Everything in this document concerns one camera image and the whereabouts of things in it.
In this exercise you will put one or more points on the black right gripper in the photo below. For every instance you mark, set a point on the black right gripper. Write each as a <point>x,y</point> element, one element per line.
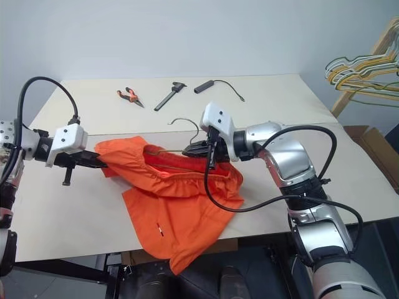
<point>218,152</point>

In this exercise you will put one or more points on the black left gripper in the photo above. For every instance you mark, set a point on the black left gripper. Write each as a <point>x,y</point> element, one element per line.
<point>73,159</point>

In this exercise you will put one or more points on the orange shorts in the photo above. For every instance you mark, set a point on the orange shorts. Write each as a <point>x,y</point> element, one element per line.
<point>180,211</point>

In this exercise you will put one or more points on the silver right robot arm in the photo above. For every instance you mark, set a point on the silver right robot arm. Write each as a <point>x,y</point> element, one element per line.
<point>290,155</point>

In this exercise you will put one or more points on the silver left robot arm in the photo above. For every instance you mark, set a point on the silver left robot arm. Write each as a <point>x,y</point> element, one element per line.
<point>29,144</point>

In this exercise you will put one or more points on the wooden hanger rack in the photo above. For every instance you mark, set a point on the wooden hanger rack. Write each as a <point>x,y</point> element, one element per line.
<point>343,101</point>

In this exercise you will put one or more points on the black caliper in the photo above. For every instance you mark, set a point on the black caliper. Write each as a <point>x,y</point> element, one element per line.
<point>168,98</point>

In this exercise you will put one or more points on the orange black pliers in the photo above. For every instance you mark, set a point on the orange black pliers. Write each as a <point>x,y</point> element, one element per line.
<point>132,96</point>

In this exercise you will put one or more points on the brown cardboard box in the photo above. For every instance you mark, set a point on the brown cardboard box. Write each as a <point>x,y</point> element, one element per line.
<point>371,140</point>

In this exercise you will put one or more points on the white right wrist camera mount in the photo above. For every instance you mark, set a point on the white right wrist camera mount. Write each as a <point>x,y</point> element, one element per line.
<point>218,116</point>

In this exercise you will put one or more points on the black table frame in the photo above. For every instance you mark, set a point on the black table frame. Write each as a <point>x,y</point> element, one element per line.
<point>112,268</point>

